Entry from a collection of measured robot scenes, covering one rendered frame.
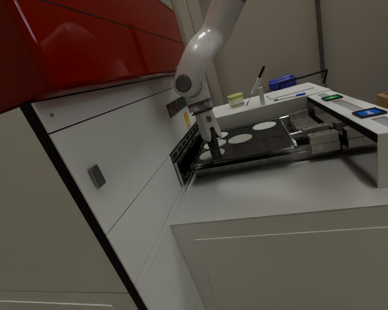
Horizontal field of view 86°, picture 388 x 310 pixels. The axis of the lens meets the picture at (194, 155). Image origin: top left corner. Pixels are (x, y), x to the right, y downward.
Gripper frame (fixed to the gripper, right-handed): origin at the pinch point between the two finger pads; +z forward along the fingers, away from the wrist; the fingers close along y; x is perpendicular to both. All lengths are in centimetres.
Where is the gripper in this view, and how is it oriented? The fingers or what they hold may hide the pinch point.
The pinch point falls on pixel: (215, 153)
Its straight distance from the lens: 73.8
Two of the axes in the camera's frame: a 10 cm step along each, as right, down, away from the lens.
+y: -2.0, -1.4, 9.7
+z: 3.2, 9.3, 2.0
